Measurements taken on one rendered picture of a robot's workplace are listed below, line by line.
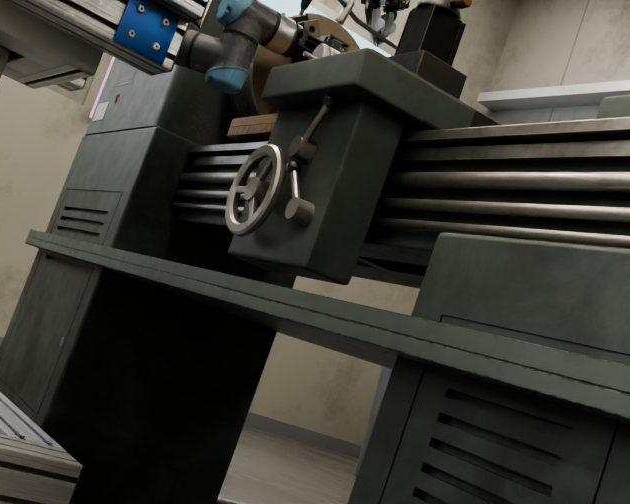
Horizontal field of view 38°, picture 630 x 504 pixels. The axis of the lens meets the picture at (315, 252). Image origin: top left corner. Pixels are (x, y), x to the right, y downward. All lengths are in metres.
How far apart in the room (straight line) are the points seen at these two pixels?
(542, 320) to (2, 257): 3.91
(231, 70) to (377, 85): 0.54
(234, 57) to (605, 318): 1.11
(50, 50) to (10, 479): 0.67
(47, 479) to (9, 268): 3.35
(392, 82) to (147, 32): 0.42
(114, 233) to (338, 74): 0.89
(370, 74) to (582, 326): 0.56
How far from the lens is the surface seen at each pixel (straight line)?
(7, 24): 1.55
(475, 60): 6.15
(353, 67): 1.32
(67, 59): 1.56
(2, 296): 4.68
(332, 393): 5.60
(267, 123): 1.79
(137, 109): 2.29
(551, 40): 6.04
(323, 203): 1.31
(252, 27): 1.83
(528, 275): 0.97
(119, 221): 2.09
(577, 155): 1.12
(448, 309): 1.04
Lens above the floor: 0.48
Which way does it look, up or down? 6 degrees up
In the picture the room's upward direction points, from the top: 20 degrees clockwise
